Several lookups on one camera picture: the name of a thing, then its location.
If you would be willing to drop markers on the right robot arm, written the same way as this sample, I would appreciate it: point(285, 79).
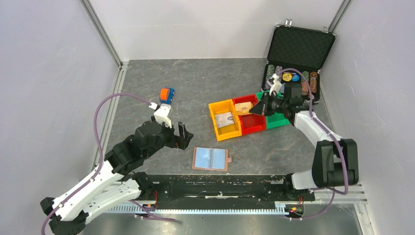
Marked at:
point(335, 163)

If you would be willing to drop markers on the blue orange toy car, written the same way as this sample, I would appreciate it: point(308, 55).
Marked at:
point(166, 95)

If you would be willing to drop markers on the yellow dealer chip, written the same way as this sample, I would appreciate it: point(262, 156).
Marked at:
point(287, 76)

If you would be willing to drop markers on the green plastic bin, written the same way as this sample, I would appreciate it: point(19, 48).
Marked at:
point(277, 119)

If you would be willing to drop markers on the blue dealer chip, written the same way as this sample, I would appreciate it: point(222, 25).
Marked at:
point(295, 78)

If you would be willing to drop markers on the card in yellow bin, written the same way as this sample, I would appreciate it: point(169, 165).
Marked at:
point(224, 119)

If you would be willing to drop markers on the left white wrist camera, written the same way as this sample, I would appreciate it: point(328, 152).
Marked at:
point(161, 114)

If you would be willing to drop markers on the red plastic bin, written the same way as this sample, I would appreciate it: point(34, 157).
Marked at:
point(250, 123)

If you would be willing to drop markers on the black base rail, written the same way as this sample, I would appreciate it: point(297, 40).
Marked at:
point(220, 192)

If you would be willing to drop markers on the black poker chip case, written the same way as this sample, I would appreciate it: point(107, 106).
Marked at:
point(299, 48)

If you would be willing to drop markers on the yellow plastic bin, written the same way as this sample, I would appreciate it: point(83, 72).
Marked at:
point(228, 132)

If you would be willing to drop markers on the tan leather card holder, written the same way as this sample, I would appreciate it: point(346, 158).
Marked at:
point(211, 159)

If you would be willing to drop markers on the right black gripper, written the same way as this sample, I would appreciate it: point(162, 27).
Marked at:
point(262, 106)

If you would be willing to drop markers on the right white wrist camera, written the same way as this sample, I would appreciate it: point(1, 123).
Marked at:
point(275, 84)

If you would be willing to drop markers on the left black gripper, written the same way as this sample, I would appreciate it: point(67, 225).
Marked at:
point(176, 141)

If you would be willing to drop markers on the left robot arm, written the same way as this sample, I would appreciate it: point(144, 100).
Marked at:
point(113, 181)

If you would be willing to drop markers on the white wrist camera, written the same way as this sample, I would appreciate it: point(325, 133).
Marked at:
point(275, 84)
point(161, 114)

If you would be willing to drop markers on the white toothed cable duct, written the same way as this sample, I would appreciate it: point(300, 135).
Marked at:
point(277, 209)

